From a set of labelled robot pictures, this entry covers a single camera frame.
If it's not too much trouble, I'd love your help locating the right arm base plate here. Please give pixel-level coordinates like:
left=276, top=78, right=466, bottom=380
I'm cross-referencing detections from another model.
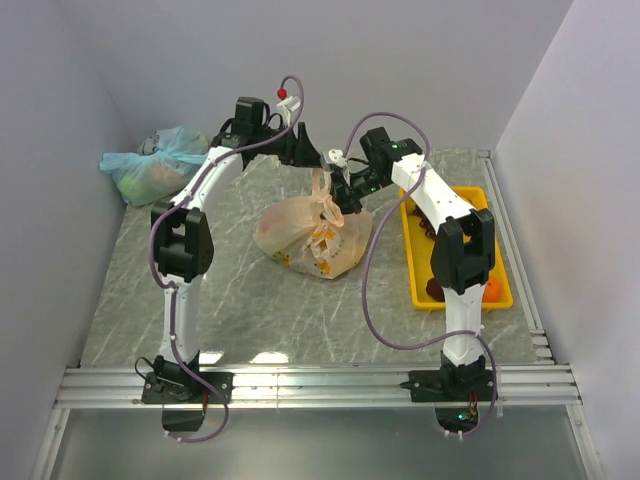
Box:
left=400, top=370, right=495, bottom=403

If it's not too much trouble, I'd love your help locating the orange fake fruit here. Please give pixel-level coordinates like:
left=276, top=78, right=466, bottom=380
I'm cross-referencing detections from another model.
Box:
left=483, top=277, right=502, bottom=303

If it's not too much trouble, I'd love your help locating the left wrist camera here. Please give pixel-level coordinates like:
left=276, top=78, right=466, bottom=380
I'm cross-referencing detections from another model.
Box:
left=276, top=87, right=302, bottom=127

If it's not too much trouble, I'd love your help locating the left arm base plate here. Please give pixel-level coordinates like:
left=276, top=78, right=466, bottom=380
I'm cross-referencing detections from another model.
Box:
left=141, top=371, right=234, bottom=405

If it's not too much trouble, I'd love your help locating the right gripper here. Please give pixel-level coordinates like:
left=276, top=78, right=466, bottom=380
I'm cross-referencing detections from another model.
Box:
left=320, top=167, right=391, bottom=220

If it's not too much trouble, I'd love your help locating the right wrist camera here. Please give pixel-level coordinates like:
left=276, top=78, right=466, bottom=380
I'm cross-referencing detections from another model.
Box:
left=320, top=149, right=349, bottom=173

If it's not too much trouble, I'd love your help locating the orange translucent plastic bag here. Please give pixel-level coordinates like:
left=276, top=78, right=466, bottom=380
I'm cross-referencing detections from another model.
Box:
left=253, top=169, right=373, bottom=280

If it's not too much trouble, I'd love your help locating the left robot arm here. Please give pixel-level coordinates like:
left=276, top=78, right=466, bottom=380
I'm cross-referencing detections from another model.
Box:
left=145, top=89, right=320, bottom=403

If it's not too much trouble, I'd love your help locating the blue tied plastic bag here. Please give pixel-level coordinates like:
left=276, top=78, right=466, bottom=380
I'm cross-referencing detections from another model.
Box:
left=99, top=126, right=210, bottom=207

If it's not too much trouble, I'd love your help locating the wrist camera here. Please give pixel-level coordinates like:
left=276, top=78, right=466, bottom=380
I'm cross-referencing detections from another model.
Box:
left=276, top=87, right=302, bottom=127
left=320, top=149, right=349, bottom=173

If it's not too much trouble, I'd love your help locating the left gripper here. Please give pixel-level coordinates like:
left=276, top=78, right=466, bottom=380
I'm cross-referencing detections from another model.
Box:
left=255, top=122, right=324, bottom=168

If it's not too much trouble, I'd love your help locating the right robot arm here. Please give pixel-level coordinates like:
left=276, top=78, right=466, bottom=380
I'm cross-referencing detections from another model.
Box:
left=327, top=127, right=496, bottom=402

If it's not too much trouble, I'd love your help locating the dark red mangosteen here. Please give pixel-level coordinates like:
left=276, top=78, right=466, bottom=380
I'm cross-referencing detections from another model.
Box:
left=425, top=278, right=445, bottom=302

